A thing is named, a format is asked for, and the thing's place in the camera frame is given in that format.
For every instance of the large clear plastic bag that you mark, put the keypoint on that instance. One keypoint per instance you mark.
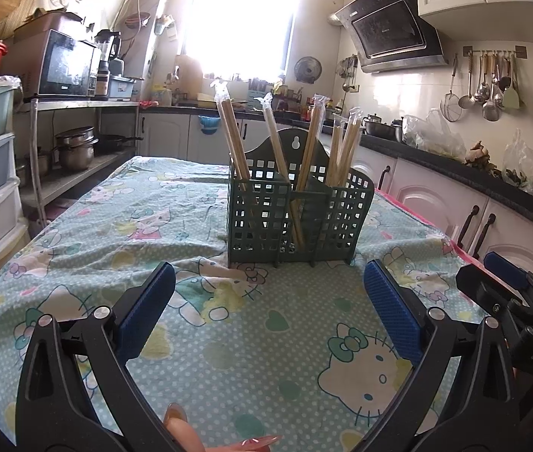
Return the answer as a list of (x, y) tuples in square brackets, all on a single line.
[(431, 134)]

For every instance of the metal kettle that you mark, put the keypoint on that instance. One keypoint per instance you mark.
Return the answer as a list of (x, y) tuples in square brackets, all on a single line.
[(379, 129)]

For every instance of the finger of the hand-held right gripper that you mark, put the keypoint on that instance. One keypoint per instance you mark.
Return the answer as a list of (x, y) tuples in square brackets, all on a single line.
[(488, 292), (504, 270)]

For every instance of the blue plastic tub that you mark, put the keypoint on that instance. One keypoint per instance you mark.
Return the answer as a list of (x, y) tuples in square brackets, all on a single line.
[(123, 89)]

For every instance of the black blender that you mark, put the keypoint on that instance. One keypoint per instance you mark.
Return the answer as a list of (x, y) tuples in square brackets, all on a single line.
[(106, 44)]

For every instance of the small steel pot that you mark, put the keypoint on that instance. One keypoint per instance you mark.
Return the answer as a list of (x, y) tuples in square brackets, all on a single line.
[(38, 164)]

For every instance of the stacked steel pots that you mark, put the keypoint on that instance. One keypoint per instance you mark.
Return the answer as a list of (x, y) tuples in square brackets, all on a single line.
[(75, 155)]

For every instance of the bunch of hanging utensils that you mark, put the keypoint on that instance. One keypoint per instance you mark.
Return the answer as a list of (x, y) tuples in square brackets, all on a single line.
[(349, 73)]

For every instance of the white lower cabinets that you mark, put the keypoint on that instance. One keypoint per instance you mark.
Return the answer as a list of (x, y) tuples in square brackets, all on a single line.
[(426, 188)]

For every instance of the kitchen window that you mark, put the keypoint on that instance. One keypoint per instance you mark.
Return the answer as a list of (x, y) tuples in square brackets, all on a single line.
[(238, 19)]

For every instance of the utensil hanging rail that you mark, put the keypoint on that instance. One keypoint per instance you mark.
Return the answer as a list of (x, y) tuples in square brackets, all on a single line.
[(495, 52)]

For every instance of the woven bamboo mat tray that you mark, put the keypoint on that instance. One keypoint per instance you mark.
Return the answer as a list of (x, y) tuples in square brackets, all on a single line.
[(31, 2)]

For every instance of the person's left hand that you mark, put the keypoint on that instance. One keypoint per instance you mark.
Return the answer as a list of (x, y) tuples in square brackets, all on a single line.
[(184, 433)]

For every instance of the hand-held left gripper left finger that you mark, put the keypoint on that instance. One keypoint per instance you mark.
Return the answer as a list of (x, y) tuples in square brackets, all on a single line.
[(146, 310)]

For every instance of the black microwave oven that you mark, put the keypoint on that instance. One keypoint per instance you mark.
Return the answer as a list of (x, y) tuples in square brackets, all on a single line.
[(64, 66)]

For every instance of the bunch of wooden chopsticks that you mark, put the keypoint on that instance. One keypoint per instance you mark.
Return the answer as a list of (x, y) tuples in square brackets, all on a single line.
[(233, 132)]

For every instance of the blue hanging plastic bowl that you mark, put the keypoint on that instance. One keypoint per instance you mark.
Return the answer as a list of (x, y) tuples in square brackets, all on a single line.
[(209, 126)]

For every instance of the ginger roots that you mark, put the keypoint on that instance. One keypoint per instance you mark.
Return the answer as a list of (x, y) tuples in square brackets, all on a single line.
[(478, 153)]

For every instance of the black kitchen countertop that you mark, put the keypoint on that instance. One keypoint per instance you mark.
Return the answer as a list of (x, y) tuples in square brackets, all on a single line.
[(459, 165)]

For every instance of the metal shelf rack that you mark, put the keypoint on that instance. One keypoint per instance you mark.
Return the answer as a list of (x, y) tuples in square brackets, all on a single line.
[(82, 103)]

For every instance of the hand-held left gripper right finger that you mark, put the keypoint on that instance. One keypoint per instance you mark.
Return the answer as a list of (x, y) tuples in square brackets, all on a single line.
[(391, 310)]

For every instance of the black range hood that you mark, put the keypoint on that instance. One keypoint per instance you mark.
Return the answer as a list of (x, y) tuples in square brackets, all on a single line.
[(384, 33)]

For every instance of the large metal spoon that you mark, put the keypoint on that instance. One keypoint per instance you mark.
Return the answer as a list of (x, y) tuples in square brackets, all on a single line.
[(490, 110)]

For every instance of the green spatula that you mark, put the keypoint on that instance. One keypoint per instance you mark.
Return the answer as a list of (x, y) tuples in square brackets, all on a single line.
[(511, 99)]

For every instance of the black frying pan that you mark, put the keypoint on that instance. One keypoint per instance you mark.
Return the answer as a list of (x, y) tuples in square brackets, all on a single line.
[(111, 143)]

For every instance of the crumpled clear plastic bag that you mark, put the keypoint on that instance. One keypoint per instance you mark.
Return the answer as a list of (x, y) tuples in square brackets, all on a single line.
[(518, 160)]

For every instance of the green plastic utensil holder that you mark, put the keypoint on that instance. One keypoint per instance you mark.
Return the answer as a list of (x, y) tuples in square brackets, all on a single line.
[(257, 226)]

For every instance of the teal wall holder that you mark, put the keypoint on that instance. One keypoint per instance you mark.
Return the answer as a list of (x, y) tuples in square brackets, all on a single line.
[(164, 25)]

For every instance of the small wall fan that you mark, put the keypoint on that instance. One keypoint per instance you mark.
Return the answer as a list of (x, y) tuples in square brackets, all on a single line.
[(307, 69)]

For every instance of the wooden cutting board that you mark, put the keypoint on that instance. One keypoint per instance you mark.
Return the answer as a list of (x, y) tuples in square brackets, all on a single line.
[(189, 75)]

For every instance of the metal ladle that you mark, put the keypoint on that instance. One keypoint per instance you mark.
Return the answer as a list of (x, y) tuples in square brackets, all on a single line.
[(466, 101)]

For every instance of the cartoon printed blanket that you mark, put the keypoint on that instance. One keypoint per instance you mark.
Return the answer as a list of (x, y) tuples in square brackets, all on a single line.
[(130, 245)]

